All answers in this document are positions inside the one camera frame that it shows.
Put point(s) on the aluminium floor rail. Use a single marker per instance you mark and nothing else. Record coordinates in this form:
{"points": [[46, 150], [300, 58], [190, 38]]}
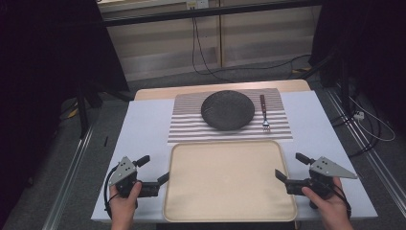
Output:
{"points": [[68, 179], [373, 159]]}

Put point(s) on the black metal stand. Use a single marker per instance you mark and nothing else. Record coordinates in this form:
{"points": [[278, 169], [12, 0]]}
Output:
{"points": [[82, 111], [343, 83]]}

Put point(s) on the light wooden cabinet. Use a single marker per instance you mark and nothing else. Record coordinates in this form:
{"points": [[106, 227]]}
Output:
{"points": [[159, 48]]}

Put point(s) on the white power adapter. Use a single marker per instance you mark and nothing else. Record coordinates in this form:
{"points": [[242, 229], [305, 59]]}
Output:
{"points": [[359, 115]]}

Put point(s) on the beige rectangular tray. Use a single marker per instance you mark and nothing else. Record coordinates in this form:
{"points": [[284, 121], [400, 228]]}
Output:
{"points": [[228, 182]]}

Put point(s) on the small black stick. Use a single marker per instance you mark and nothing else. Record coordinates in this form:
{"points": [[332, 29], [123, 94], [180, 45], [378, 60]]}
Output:
{"points": [[105, 141]]}

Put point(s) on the black metal shelf bar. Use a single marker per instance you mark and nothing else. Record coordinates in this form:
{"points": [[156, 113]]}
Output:
{"points": [[207, 13]]}

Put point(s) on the striped placemat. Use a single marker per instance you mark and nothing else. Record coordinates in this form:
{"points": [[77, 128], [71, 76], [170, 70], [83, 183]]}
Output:
{"points": [[186, 124]]}

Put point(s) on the black curtain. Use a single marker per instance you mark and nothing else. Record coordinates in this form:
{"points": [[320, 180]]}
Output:
{"points": [[38, 64], [373, 48]]}

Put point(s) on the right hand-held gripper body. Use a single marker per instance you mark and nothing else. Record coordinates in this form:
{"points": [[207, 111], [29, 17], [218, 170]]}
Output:
{"points": [[332, 168]]}

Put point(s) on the yellow floor tape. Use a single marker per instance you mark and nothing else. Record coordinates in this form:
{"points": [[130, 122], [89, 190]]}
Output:
{"points": [[301, 69], [73, 112]]}

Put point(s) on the dark grey round plate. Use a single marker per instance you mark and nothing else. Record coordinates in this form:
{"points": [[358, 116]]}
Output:
{"points": [[227, 110]]}

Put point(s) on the person's right hand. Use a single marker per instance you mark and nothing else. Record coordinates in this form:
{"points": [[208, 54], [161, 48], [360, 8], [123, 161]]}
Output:
{"points": [[332, 206]]}

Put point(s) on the white wall socket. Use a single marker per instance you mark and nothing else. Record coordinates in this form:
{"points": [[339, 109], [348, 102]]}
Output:
{"points": [[198, 4]]}

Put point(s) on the person's left hand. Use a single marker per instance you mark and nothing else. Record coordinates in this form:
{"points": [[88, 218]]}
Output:
{"points": [[123, 206]]}

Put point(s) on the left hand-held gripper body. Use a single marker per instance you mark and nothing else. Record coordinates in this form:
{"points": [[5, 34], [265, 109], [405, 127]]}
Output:
{"points": [[123, 171]]}

